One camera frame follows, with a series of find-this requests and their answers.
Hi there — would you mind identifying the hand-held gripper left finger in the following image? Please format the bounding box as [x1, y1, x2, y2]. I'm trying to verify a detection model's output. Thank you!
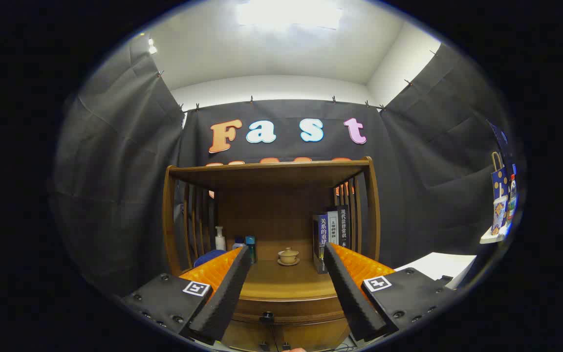
[123, 244, 253, 345]

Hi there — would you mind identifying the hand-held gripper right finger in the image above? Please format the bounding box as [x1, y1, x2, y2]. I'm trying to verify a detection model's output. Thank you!
[323, 242, 455, 343]

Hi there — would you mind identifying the wooden drawer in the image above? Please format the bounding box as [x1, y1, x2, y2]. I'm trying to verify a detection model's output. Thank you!
[230, 296, 348, 326]

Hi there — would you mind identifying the wooden countertop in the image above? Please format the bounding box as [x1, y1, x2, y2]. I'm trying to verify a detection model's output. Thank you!
[233, 239, 341, 301]

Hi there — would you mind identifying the blue towel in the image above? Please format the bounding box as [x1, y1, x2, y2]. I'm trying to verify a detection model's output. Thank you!
[194, 249, 228, 268]

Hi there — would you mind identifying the book with blue spine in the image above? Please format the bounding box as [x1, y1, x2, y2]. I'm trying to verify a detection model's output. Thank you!
[312, 214, 331, 274]

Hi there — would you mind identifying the book with pale spine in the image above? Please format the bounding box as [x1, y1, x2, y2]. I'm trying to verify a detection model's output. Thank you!
[327, 210, 339, 245]

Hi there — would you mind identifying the book with black spine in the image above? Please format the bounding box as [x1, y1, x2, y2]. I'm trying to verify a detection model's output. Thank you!
[336, 205, 351, 252]

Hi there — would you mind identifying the white appliance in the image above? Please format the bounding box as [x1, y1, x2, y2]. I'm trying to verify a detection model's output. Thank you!
[394, 252, 477, 290]

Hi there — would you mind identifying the small white shelf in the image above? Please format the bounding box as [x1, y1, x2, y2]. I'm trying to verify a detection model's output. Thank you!
[479, 222, 514, 244]

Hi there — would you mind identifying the printed paper cup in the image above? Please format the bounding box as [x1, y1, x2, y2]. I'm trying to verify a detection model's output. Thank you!
[493, 197, 509, 235]

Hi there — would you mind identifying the black backdrop cloth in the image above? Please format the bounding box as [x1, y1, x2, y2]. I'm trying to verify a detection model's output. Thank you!
[52, 34, 526, 299]

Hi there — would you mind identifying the blue dotted paper bag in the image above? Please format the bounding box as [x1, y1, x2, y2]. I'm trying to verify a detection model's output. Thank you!
[491, 152, 509, 201]

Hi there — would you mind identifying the small drink bottle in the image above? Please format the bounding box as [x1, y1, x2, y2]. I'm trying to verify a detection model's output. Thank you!
[507, 174, 518, 223]

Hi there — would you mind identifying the wooden cabinet frame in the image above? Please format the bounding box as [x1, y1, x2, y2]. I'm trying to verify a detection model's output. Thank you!
[162, 156, 382, 352]

